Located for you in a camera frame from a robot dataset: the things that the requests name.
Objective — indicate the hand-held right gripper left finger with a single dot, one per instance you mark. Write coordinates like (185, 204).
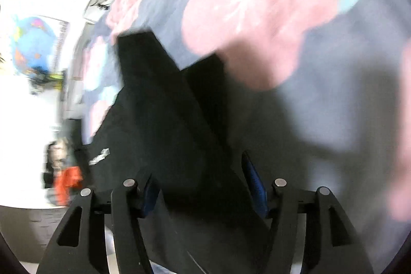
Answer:
(147, 198)

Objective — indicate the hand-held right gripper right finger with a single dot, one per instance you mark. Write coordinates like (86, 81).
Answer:
(258, 189)

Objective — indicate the black jacket with reflective stripe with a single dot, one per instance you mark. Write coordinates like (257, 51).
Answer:
(154, 132)

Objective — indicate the dark clothes pile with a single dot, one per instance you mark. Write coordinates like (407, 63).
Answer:
(57, 155)

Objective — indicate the orange cloth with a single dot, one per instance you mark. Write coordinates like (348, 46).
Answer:
(65, 182)

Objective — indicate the floral pink and grey blanket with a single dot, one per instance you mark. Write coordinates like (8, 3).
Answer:
(321, 84)

